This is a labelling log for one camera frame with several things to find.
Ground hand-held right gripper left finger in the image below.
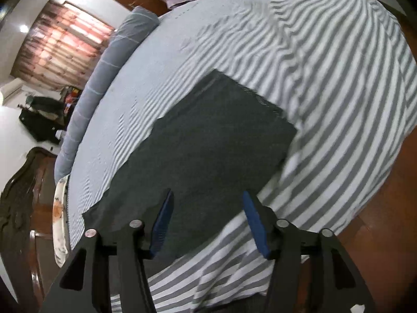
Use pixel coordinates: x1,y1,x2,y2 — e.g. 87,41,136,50
37,188,175,313

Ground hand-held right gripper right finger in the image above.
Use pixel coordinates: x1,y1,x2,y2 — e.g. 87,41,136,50
242,190,377,313

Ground dark grey pants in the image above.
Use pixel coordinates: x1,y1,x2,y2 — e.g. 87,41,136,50
82,69,298,259

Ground floral pillow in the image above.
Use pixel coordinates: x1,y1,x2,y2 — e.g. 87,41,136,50
52,174,71,268

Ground carved wooden headboard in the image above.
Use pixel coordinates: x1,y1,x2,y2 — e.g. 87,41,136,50
0,147,66,313

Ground dark hanging clothes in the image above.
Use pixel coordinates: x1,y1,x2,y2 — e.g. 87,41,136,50
18,86,79,145

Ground long grey bolster pillow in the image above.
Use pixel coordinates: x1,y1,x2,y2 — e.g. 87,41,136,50
54,6,161,183

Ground grey white striped bed sheet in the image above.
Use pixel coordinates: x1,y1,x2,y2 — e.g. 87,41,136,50
65,0,417,313

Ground white air conditioner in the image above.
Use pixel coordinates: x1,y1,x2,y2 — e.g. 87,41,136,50
0,79,25,102

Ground patterned window curtain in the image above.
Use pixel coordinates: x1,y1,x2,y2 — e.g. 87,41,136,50
11,0,115,92

